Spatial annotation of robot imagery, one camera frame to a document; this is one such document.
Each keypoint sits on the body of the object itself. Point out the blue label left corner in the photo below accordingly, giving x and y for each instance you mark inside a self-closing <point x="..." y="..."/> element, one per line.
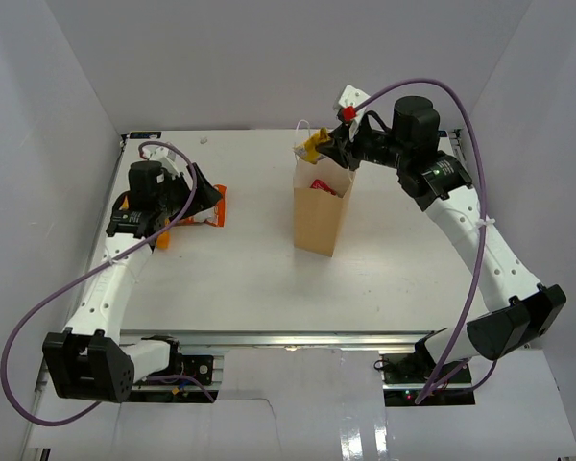
<point x="145" y="135"/>

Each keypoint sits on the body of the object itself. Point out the orange snack packet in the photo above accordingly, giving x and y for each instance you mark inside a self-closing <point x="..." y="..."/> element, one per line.
<point x="215" y="216"/>

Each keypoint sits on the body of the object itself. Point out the brown paper bag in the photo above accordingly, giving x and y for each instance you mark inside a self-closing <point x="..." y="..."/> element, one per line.
<point x="319" y="216"/>

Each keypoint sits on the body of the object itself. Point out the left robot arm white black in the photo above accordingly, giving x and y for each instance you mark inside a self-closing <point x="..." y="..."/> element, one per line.
<point x="87" y="361"/>

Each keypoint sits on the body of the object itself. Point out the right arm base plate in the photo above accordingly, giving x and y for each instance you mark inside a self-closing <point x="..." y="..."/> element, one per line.
<point x="404" y="375"/>

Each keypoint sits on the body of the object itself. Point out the aluminium table front rail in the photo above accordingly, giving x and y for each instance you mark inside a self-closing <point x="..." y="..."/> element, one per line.
<point x="234" y="339"/>

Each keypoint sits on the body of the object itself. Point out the magenta candy packet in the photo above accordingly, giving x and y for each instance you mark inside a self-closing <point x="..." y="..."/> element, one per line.
<point x="320" y="185"/>

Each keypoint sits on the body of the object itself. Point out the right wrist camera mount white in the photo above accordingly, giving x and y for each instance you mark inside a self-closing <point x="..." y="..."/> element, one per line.
<point x="346" y="107"/>

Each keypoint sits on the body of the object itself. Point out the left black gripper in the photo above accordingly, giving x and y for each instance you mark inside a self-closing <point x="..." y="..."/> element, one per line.
<point x="187" y="190"/>

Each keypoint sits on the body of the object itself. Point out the large yellow snack bag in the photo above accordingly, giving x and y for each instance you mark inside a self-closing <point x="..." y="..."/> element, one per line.
<point x="162" y="241"/>

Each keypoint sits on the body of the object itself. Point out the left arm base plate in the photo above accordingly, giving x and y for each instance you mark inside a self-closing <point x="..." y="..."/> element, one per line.
<point x="189" y="379"/>

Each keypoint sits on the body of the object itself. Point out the small yellow candy packet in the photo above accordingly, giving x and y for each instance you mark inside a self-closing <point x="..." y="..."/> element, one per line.
<point x="308" y="149"/>

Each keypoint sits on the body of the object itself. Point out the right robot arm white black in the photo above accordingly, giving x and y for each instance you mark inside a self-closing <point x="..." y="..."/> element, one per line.
<point x="520" y="308"/>

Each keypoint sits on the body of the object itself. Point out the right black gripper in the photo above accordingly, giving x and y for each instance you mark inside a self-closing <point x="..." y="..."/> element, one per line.
<point x="344" y="145"/>

